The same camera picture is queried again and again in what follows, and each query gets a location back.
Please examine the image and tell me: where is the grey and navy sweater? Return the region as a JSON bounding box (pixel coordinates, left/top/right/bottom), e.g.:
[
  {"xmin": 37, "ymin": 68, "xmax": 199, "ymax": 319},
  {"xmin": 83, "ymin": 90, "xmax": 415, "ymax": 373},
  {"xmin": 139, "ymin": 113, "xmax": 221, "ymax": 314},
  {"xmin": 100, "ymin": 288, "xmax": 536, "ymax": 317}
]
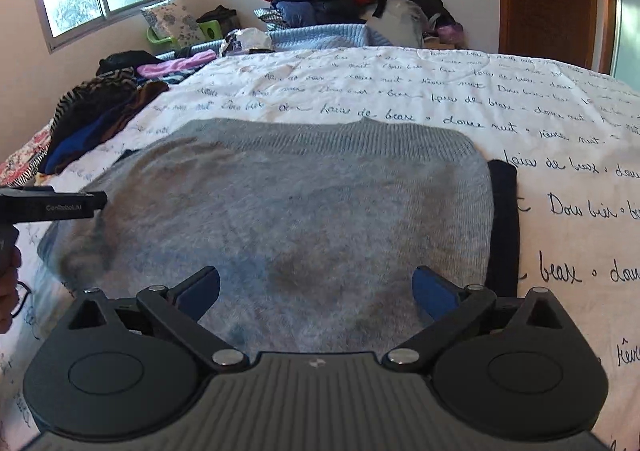
[{"xmin": 37, "ymin": 117, "xmax": 521, "ymax": 357}]

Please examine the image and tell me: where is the dark bag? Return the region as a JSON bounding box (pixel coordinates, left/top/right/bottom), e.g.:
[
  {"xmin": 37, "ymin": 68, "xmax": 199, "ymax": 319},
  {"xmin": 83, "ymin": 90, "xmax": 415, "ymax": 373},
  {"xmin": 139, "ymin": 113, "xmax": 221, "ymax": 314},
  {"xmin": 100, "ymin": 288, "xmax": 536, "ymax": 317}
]
[{"xmin": 197, "ymin": 5, "xmax": 241, "ymax": 34}]

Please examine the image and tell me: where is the heap of dark striped clothes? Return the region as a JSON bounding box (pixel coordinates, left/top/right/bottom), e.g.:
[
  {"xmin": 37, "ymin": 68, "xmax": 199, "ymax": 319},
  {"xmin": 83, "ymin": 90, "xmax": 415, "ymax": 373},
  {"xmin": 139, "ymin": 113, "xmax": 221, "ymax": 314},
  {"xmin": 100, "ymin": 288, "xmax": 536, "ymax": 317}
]
[{"xmin": 37, "ymin": 51, "xmax": 171, "ymax": 177}]

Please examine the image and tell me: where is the pink cloth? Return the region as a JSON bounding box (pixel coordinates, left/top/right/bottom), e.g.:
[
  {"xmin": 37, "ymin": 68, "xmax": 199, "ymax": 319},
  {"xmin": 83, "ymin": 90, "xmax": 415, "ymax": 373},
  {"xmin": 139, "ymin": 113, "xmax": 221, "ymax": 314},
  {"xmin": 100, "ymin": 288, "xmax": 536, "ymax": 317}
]
[{"xmin": 136, "ymin": 54, "xmax": 213, "ymax": 80}]

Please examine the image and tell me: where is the white script-printed bed cover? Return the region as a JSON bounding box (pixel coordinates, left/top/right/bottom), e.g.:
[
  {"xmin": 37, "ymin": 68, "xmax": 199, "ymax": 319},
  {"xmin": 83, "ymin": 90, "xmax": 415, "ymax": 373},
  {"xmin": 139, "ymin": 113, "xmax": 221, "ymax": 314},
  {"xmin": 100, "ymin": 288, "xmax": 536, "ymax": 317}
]
[{"xmin": 0, "ymin": 46, "xmax": 640, "ymax": 451}]

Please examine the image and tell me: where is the person's left hand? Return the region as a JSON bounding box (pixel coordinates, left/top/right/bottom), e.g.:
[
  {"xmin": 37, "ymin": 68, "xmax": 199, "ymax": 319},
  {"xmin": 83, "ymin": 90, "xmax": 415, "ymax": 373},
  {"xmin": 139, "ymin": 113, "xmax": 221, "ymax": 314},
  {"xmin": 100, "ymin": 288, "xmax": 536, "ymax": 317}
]
[{"xmin": 0, "ymin": 248, "xmax": 30, "ymax": 336}]

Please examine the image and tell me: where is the glass sliding wardrobe door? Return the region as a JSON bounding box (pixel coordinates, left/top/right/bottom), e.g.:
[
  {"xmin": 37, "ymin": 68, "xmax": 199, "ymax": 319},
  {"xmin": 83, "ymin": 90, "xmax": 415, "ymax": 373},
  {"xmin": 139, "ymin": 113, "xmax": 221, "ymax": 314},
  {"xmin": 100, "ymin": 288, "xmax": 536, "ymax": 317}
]
[{"xmin": 610, "ymin": 0, "xmax": 640, "ymax": 88}]

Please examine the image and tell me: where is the white plastic bag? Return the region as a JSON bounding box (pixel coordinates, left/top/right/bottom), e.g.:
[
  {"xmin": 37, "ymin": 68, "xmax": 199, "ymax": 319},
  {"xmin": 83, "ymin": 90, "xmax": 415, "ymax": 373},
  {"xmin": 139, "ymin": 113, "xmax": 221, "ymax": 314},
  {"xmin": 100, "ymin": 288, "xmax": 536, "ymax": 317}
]
[{"xmin": 220, "ymin": 28, "xmax": 274, "ymax": 56}]

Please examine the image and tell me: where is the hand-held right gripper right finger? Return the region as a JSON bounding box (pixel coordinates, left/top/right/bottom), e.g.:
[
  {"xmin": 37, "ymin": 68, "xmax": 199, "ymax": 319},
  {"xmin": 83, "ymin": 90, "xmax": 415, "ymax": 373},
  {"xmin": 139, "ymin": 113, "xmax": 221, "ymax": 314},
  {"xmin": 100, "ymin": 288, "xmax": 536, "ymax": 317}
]
[{"xmin": 382, "ymin": 265, "xmax": 566, "ymax": 372}]

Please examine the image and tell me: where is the floral pillow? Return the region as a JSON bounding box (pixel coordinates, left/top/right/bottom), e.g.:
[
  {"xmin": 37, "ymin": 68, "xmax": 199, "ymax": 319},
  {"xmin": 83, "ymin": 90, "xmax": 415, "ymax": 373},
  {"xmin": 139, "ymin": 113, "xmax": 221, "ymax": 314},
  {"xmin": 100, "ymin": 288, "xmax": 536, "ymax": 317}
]
[{"xmin": 140, "ymin": 0, "xmax": 206, "ymax": 49}]

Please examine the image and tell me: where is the green plastic chair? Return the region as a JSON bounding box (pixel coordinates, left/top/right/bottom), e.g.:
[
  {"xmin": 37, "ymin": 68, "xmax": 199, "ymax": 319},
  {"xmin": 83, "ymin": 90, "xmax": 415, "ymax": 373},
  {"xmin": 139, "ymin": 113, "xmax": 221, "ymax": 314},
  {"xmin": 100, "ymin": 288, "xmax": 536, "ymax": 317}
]
[{"xmin": 146, "ymin": 18, "xmax": 223, "ymax": 51}]

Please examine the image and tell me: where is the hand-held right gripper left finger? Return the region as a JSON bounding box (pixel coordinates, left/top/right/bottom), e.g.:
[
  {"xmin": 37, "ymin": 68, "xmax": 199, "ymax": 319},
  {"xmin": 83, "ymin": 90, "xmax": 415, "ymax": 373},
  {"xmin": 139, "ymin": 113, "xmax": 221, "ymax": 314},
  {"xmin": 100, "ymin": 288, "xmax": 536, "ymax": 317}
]
[{"xmin": 67, "ymin": 266, "xmax": 251, "ymax": 373}]

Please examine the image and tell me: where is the light blue knitted blanket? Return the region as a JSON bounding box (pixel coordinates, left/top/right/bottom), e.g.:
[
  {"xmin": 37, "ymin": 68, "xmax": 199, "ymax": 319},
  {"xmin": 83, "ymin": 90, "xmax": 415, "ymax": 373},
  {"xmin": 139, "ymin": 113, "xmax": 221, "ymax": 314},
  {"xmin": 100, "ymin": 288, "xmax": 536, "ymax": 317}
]
[{"xmin": 160, "ymin": 24, "xmax": 393, "ymax": 61}]

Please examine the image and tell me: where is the red floral quilt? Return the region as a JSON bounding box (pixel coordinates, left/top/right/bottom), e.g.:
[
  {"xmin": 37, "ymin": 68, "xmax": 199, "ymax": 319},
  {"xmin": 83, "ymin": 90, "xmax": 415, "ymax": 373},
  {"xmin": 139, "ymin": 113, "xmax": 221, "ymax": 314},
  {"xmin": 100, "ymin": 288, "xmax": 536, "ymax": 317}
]
[{"xmin": 0, "ymin": 124, "xmax": 53, "ymax": 188}]

